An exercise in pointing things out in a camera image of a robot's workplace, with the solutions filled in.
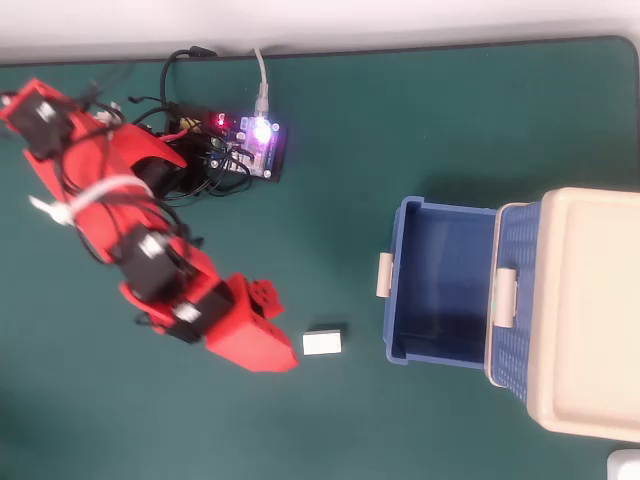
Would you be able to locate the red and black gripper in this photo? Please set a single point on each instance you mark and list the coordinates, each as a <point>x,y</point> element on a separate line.
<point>200,312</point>

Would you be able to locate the white cube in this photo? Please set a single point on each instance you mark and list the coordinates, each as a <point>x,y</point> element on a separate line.
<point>322,344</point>

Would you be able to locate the blue wicker-pattern drawer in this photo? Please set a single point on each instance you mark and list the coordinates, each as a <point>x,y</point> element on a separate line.
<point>440,260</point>
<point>520,240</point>

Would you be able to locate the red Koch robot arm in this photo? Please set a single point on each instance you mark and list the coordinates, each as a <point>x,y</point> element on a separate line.
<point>85,165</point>

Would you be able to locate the beige plastic drawer cabinet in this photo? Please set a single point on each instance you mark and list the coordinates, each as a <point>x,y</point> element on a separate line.
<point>600,300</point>

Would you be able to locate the green desk mat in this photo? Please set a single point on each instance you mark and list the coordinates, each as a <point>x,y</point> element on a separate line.
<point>350,425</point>

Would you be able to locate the motor controller circuit board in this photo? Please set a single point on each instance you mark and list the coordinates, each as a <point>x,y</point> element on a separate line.
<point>260,150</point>

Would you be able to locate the white zip tie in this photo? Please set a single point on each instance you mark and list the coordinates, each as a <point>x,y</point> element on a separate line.
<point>100,192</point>
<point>107,112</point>

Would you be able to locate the white plastic object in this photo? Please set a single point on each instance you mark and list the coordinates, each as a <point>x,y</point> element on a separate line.
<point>625,465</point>

